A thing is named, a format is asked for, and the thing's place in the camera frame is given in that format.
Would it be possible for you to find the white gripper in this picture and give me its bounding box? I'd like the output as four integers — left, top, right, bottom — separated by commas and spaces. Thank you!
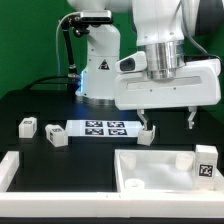
114, 59, 221, 131

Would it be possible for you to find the white square tabletop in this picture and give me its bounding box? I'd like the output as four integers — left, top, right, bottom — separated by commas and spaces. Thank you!
114, 149, 224, 193

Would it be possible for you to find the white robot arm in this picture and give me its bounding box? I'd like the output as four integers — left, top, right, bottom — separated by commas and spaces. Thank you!
67, 0, 221, 133

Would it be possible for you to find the white sheet with tags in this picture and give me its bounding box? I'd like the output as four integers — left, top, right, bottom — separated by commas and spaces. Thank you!
65, 120, 142, 137

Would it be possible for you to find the white U-shaped fence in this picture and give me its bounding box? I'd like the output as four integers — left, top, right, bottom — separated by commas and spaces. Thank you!
0, 151, 224, 218

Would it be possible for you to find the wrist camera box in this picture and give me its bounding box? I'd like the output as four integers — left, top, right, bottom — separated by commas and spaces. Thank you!
115, 51, 147, 73

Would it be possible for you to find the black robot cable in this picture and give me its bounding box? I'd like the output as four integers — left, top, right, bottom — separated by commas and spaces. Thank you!
22, 15, 83, 92

